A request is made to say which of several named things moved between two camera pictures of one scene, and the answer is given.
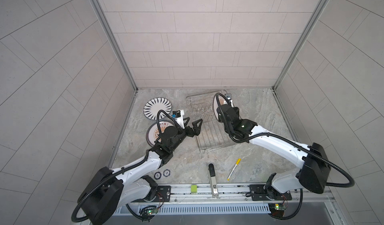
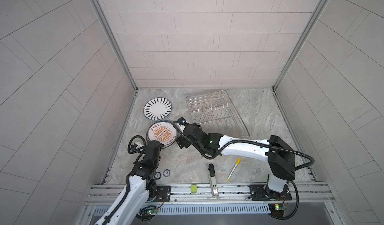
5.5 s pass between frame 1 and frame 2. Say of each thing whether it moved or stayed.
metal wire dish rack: stayed
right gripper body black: moved
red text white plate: moved
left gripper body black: moved
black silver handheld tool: stayed
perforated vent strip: stayed
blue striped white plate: stayed
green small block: stayed
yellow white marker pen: stayed
